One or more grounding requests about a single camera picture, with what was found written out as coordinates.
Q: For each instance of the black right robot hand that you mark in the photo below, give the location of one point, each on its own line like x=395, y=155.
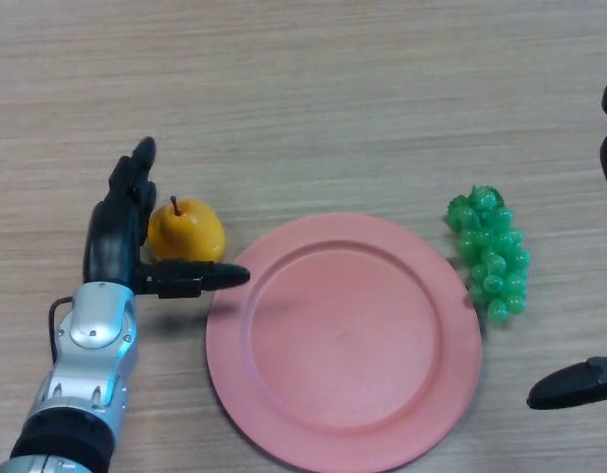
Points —
x=579, y=384

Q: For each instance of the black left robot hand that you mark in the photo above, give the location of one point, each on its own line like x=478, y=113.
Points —
x=116, y=236

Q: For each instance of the yellow pear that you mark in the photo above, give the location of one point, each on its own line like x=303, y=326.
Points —
x=190, y=231

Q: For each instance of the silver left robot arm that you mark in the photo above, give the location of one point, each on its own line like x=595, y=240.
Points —
x=82, y=374

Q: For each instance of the pink round plate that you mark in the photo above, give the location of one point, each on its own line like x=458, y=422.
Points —
x=343, y=340

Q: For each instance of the green grape bunch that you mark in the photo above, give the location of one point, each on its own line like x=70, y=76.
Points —
x=493, y=253

